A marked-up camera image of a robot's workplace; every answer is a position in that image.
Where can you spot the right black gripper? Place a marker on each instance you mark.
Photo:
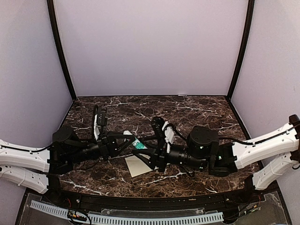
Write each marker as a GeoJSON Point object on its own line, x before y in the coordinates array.
{"type": "Point", "coordinates": [160, 149]}

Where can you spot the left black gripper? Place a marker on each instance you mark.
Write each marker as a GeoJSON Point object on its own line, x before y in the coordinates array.
{"type": "Point", "coordinates": [108, 146]}

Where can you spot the green white glue stick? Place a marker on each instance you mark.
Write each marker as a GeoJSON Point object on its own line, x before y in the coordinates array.
{"type": "Point", "coordinates": [136, 143]}

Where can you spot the cream envelope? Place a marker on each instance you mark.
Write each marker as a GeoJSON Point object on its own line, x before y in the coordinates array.
{"type": "Point", "coordinates": [136, 166]}

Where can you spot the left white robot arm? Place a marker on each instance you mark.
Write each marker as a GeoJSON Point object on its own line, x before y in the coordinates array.
{"type": "Point", "coordinates": [36, 168]}

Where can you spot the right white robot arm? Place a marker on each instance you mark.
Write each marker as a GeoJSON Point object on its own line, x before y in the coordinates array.
{"type": "Point", "coordinates": [221, 156]}

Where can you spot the white slotted cable duct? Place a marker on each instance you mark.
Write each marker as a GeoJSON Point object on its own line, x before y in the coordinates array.
{"type": "Point", "coordinates": [130, 217]}

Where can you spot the black front rail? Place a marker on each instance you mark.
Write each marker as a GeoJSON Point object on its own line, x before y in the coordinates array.
{"type": "Point", "coordinates": [221, 201]}

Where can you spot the left black frame post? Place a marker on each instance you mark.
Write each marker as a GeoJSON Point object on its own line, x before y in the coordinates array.
{"type": "Point", "coordinates": [59, 48]}

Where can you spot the black frame post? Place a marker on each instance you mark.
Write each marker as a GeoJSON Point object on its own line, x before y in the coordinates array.
{"type": "Point", "coordinates": [59, 48]}
{"type": "Point", "coordinates": [242, 50]}

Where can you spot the right black frame post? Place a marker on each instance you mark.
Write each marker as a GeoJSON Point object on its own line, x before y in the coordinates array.
{"type": "Point", "coordinates": [242, 50]}

